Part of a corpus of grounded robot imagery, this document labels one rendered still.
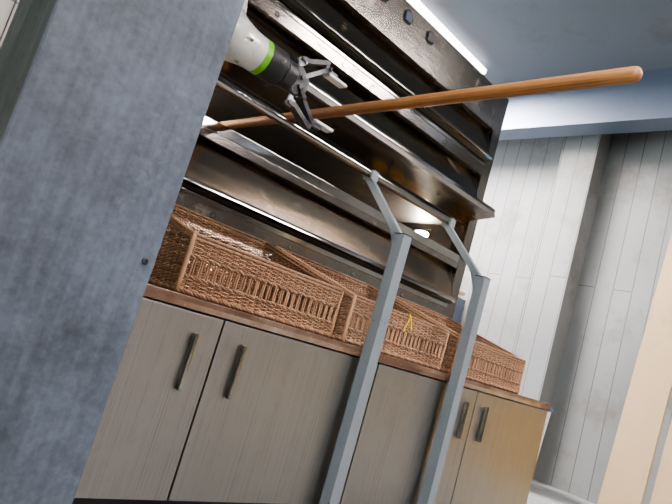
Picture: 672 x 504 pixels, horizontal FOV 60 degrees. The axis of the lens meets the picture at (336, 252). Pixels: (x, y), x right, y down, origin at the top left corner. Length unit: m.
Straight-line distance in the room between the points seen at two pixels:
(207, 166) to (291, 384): 0.83
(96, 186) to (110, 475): 0.89
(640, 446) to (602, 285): 1.39
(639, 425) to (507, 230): 2.15
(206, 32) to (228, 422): 1.05
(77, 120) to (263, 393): 1.07
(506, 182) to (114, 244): 5.24
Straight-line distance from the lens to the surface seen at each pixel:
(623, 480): 4.23
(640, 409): 4.29
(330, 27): 2.41
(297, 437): 1.74
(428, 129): 2.86
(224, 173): 2.10
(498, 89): 1.34
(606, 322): 4.99
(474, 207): 2.94
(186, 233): 1.51
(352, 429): 1.80
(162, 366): 1.44
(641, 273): 5.01
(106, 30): 0.73
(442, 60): 2.98
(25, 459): 0.74
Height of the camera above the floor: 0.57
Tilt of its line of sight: 8 degrees up
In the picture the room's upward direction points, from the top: 16 degrees clockwise
